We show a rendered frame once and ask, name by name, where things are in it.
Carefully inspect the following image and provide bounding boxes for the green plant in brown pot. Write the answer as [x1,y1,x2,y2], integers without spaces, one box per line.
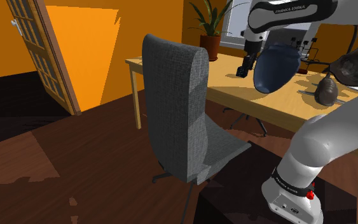
[188,0,251,62]

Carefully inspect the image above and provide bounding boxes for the grey brown oval figure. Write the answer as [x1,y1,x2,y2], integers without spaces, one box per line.
[314,73,340,107]

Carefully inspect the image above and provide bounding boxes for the grey fabric office chair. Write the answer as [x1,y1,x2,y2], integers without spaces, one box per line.
[142,33,252,224]

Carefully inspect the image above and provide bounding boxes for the black star chair base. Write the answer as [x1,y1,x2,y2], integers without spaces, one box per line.
[223,106,268,137]

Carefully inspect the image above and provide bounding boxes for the dark brown desk lamp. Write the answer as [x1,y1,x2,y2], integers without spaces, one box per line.
[322,24,358,88]

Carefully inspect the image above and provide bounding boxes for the dark blue vase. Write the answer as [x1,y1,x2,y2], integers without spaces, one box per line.
[252,43,302,94]

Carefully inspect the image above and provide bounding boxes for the light wooden desk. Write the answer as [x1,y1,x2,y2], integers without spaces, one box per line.
[125,53,358,163]

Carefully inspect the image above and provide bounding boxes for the wooden door with glass panes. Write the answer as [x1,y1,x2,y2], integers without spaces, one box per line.
[5,0,82,116]

